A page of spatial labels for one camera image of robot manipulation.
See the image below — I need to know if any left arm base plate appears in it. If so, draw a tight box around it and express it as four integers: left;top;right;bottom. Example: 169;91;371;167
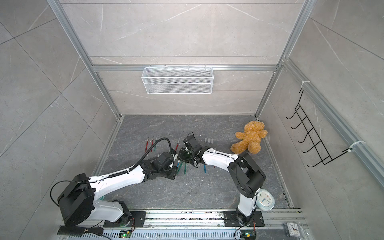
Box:
103;211;147;228

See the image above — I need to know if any black wire hook rack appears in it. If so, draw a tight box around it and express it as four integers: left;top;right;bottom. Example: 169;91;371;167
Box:
286;89;353;168

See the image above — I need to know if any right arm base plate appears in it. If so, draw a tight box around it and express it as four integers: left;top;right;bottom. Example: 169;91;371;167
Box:
222;210;265;227

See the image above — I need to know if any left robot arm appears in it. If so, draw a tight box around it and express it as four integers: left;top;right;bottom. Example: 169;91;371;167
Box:
54;138;177;227

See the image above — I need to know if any brown teddy bear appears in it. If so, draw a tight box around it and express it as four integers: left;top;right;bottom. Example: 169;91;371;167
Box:
231;121;268;155

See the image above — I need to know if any white tape roll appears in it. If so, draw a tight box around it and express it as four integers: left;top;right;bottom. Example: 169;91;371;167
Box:
256;189;276;212

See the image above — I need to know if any aluminium mounting rail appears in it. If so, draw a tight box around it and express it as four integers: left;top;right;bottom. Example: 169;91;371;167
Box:
58;209;314;240

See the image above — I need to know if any small white clock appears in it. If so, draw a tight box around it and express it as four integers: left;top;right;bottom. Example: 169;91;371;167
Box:
285;222;302;238

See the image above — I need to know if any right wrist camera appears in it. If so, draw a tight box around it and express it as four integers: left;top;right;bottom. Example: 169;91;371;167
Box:
183;132;198;151

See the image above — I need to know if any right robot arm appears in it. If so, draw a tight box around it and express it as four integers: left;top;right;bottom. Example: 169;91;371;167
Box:
178;132;266;225

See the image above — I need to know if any white wire mesh basket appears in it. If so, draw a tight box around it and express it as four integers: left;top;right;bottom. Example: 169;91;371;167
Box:
142;67;214;95

